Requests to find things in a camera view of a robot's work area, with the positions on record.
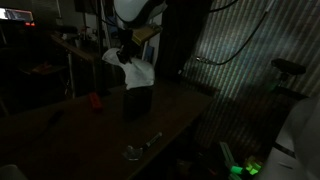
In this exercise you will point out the red block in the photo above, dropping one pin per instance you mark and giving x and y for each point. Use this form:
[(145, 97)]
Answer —
[(95, 102)]

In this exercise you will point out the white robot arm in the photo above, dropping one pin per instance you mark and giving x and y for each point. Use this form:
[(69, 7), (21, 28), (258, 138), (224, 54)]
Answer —
[(130, 15)]

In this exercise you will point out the lit computer monitor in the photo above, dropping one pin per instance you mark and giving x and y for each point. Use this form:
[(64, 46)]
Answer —
[(16, 14)]

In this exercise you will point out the white towel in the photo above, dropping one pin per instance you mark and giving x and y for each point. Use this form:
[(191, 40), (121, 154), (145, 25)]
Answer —
[(138, 73)]

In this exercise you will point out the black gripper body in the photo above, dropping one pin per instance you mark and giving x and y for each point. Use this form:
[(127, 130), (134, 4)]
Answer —
[(128, 48)]

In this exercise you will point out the crumpled clear plastic wrapper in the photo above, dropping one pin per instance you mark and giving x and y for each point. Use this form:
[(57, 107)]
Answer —
[(133, 154)]

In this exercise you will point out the black box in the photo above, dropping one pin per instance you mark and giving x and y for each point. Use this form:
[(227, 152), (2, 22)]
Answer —
[(137, 102)]

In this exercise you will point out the green glowing device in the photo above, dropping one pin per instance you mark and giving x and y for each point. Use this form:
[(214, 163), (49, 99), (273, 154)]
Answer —
[(247, 170)]

